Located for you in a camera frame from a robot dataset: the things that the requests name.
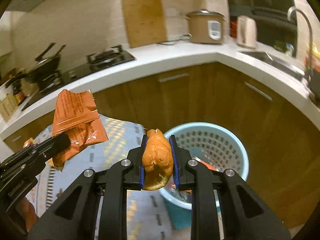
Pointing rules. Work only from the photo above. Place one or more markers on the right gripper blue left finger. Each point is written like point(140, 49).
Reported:
point(142, 170)

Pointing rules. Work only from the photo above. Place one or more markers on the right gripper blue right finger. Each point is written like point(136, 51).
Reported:
point(175, 173)

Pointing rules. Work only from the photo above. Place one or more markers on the orange snack wrapper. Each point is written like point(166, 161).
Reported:
point(77, 117)

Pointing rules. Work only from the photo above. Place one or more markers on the orange paper cup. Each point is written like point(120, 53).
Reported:
point(210, 167)

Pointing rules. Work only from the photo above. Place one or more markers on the light blue perforated trash basket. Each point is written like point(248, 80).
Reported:
point(208, 143)

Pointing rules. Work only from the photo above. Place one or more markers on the steel kitchen sink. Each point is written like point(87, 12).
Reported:
point(278, 63)

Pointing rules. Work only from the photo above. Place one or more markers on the beige slotted basket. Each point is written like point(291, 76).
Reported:
point(8, 107)

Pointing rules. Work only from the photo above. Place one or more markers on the black wok pan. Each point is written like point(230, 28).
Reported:
point(43, 69)

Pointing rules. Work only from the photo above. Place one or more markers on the black gas stove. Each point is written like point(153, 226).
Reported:
point(95, 63)

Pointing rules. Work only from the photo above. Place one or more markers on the beige rice cooker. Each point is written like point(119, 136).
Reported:
point(205, 27)

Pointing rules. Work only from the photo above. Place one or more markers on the wooden cutting board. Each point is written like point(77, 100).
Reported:
point(144, 22)

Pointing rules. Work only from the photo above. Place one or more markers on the white electric kettle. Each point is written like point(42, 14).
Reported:
point(246, 32)

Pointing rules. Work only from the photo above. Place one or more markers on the chrome sink faucet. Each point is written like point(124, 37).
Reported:
point(305, 36)

